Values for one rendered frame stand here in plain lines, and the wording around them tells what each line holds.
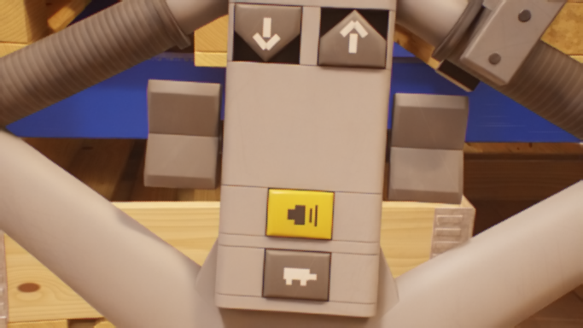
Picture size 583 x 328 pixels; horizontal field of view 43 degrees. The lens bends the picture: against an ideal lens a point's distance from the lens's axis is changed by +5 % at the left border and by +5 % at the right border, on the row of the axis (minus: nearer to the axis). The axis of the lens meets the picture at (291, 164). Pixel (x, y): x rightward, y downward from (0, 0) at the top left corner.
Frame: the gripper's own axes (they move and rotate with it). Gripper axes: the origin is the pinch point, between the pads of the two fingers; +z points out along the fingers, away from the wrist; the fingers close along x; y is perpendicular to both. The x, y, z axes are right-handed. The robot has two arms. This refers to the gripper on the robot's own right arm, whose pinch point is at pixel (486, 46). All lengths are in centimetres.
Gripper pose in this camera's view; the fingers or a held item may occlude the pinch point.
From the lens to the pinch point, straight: 43.6
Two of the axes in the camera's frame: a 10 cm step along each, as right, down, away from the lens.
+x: 0.3, -0.6, 10.0
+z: -5.4, 8.4, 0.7
